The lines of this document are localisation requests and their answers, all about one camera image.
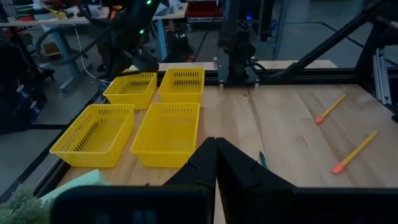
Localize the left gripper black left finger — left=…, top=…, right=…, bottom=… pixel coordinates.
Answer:
left=164, top=136, right=218, bottom=224

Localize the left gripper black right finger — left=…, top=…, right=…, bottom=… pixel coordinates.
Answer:
left=216, top=137, right=295, bottom=224

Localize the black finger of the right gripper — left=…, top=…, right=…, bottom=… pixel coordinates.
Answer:
left=123, top=51, right=160, bottom=75

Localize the yellow pencil with orange cap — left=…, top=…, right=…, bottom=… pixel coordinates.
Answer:
left=331, top=131, right=379, bottom=175
left=315, top=94, right=347, bottom=125

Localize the yellow plastic slotted bin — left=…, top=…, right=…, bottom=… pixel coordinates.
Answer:
left=130, top=102, right=201, bottom=169
left=49, top=103, right=136, bottom=169
left=157, top=67, right=206, bottom=105
left=102, top=72, right=158, bottom=111

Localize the red storage crate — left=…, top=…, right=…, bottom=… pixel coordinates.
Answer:
left=186, top=0, right=223, bottom=18

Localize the workbench with blue-grey legs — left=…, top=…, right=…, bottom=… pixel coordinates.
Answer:
left=0, top=2, right=189, bottom=94

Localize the mint green stapler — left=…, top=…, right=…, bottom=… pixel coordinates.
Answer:
left=39, top=169, right=108, bottom=203

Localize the dark blue equipment case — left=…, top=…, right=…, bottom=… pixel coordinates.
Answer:
left=0, top=43, right=55, bottom=135

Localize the silver aluminium extrusion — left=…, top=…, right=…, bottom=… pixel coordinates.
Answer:
left=372, top=47, right=393, bottom=106

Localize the green plant in white pot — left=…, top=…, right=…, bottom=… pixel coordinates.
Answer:
left=0, top=184, right=52, bottom=224

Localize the white floor cable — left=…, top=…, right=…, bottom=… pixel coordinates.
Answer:
left=73, top=24, right=111, bottom=85

